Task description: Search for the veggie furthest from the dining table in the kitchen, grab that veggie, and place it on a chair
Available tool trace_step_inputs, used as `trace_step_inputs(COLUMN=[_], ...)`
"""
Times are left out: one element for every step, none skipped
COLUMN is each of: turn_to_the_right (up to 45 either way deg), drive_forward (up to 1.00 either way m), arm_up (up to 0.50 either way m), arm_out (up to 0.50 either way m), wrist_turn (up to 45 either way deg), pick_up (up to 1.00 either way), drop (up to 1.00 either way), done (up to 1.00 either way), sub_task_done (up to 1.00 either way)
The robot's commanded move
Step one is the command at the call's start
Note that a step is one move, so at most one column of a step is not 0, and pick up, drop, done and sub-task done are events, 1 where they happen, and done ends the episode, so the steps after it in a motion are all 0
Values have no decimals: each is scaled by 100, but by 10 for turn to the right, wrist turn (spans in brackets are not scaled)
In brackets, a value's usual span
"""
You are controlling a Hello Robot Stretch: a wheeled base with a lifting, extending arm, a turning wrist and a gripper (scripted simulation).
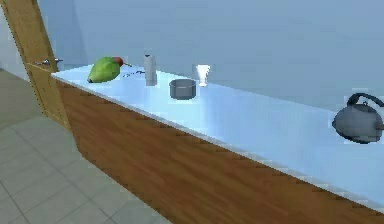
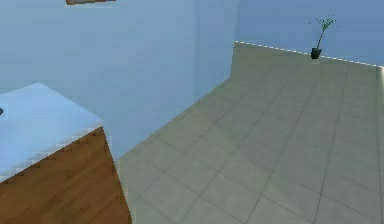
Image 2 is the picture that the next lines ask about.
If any green plant in black pot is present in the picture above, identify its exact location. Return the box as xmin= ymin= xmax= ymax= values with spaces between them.
xmin=308 ymin=14 xmax=338 ymax=61

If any wooden cabinet with pale worktop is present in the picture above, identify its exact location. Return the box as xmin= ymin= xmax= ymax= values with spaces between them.
xmin=0 ymin=82 xmax=133 ymax=224

